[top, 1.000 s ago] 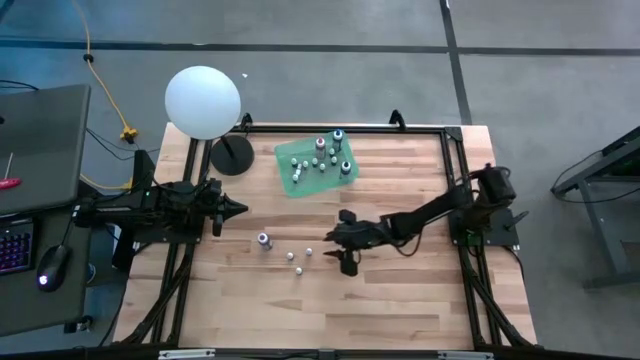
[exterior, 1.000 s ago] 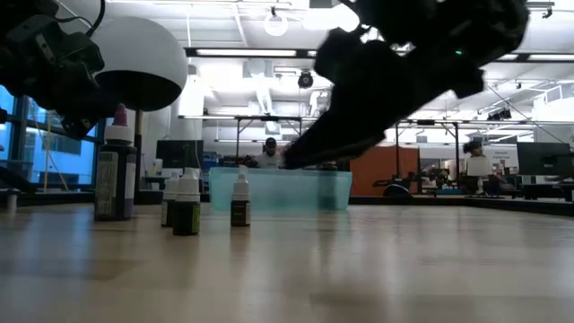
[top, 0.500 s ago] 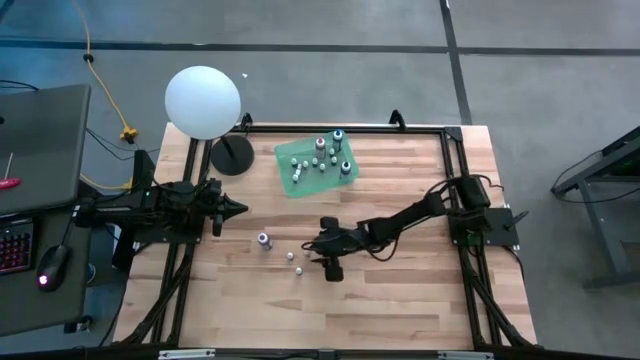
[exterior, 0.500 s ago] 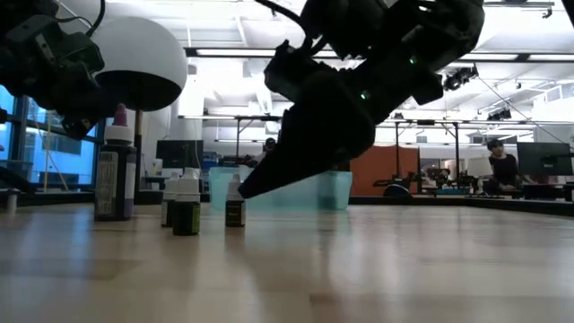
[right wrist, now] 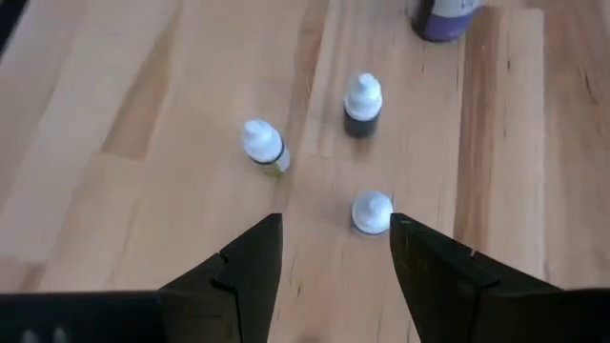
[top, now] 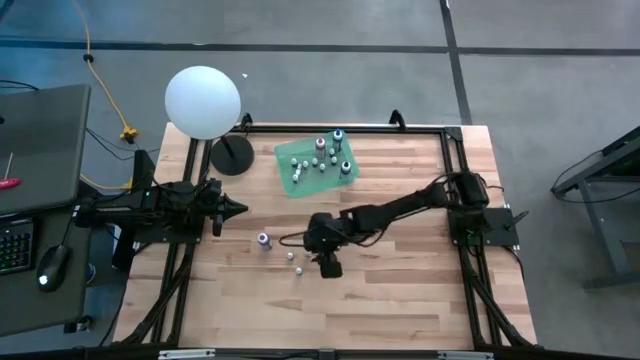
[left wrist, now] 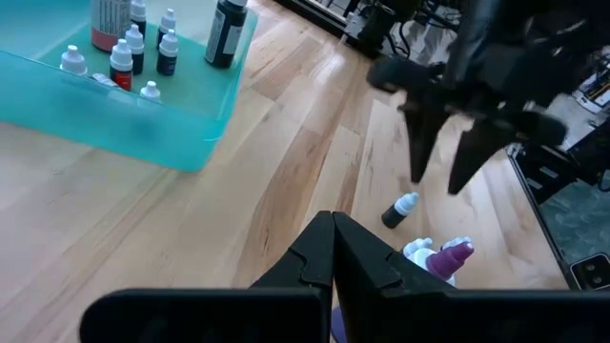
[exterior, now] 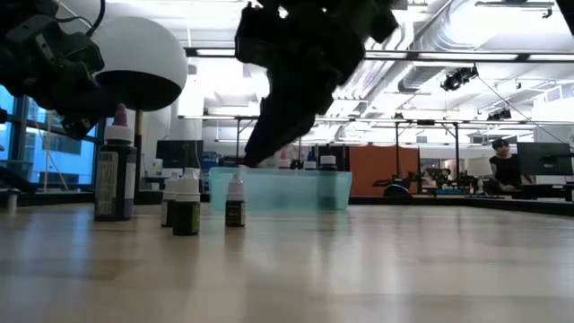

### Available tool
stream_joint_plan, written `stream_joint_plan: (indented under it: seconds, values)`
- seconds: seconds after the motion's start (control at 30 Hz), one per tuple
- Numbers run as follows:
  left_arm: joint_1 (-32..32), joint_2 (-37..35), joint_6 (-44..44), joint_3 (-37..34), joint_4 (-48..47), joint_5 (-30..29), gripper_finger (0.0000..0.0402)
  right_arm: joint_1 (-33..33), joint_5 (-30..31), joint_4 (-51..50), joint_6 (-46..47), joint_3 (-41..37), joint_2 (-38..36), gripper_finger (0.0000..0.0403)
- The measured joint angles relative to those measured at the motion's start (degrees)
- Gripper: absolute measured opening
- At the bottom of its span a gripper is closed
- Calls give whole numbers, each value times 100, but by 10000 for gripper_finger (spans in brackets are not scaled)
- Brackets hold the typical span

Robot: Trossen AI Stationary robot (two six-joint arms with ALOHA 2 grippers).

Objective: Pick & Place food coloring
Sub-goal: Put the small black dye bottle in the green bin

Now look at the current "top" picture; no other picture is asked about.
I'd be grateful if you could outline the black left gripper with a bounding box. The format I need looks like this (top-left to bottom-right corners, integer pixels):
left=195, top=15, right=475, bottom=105
left=202, top=194, right=250, bottom=237

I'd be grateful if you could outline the white globe lamp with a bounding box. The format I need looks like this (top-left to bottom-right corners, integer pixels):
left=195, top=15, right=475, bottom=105
left=164, top=65, right=256, bottom=177

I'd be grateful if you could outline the black computer mouse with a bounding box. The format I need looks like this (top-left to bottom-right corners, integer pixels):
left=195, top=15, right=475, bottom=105
left=36, top=243, right=72, bottom=294

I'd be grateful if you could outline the dark grey laptop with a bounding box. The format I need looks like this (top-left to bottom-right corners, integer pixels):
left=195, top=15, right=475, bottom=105
left=0, top=83, right=93, bottom=217

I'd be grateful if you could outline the dark grey side desk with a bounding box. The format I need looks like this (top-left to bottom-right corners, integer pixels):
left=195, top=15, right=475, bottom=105
left=0, top=199, right=97, bottom=338

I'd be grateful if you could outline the backlit keyboard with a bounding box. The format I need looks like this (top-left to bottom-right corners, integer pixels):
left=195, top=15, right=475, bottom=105
left=0, top=218, right=36, bottom=277

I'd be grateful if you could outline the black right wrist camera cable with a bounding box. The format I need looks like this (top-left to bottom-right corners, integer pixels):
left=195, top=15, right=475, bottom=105
left=277, top=230, right=314, bottom=250

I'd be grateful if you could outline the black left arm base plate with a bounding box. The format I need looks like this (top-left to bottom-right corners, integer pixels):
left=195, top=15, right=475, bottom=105
left=130, top=214, right=205, bottom=246

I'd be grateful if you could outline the black aluminium table frame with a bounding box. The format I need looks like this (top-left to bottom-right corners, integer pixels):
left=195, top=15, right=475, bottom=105
left=112, top=121, right=540, bottom=360

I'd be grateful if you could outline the black upright bracket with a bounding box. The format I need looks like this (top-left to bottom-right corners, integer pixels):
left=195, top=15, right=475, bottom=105
left=110, top=148, right=157, bottom=272

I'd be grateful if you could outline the yellow extension cable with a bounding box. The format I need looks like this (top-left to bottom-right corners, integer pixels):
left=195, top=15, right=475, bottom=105
left=72, top=0, right=140, bottom=192

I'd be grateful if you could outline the silver aluminium bracket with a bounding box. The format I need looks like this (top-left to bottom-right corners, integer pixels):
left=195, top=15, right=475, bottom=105
left=437, top=350, right=495, bottom=360
left=158, top=349, right=217, bottom=360

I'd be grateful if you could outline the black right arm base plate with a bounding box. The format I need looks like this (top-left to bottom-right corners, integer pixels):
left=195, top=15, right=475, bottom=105
left=446, top=205, right=530, bottom=249

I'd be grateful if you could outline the red-handled screwdriver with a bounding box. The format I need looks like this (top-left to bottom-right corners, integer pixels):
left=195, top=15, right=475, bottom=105
left=0, top=151, right=24, bottom=192

